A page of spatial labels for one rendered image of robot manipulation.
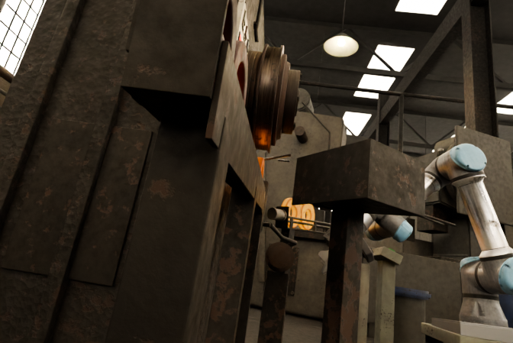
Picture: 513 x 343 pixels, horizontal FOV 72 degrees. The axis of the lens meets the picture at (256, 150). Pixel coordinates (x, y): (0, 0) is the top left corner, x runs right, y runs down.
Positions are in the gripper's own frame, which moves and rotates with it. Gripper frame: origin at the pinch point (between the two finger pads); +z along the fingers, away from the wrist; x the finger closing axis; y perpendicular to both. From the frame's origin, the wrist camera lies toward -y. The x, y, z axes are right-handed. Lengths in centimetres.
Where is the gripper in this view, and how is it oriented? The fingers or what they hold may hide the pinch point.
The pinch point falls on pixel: (326, 271)
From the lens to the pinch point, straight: 123.9
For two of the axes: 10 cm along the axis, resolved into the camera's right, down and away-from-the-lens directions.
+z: -6.8, 6.4, -3.6
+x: -3.7, -7.2, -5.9
